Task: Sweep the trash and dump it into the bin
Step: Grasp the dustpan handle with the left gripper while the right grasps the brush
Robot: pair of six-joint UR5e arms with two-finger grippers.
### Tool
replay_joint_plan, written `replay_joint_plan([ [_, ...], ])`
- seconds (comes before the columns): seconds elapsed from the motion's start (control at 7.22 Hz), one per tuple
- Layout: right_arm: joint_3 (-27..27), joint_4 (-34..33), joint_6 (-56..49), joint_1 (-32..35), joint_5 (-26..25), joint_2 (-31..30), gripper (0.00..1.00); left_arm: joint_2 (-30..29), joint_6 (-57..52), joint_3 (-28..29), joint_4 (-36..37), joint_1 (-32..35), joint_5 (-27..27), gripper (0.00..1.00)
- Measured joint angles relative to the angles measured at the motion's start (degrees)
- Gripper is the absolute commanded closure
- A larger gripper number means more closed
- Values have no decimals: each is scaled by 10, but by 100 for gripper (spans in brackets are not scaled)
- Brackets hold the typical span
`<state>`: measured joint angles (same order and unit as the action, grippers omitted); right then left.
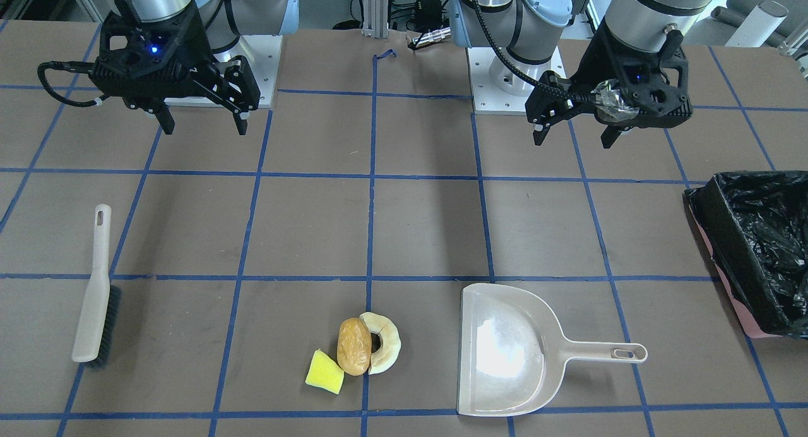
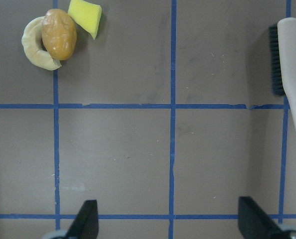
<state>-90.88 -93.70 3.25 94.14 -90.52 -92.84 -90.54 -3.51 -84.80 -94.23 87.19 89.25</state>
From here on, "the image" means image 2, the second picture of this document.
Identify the pale crescent bread piece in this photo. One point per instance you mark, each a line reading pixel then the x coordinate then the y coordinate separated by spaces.
pixel 31 42

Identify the brown oval bread roll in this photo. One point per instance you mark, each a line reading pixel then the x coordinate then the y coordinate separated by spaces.
pixel 59 34

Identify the yellow green sponge piece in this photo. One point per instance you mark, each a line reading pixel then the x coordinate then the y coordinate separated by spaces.
pixel 86 14

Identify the white hand brush black bristles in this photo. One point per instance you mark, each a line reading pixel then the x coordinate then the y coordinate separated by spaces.
pixel 282 42

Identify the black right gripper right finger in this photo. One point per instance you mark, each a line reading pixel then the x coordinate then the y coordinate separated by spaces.
pixel 254 223

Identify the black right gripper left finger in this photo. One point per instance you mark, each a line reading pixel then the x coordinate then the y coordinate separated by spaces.
pixel 86 223

